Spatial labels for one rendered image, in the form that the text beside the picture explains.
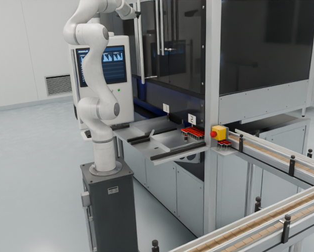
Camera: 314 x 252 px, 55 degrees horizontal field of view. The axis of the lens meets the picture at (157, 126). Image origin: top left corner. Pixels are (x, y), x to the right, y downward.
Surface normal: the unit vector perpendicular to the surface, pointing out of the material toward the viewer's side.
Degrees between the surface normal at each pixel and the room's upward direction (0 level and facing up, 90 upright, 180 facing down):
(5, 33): 90
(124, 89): 90
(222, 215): 90
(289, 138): 90
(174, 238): 0
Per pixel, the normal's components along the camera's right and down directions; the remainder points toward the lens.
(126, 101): 0.39, 0.29
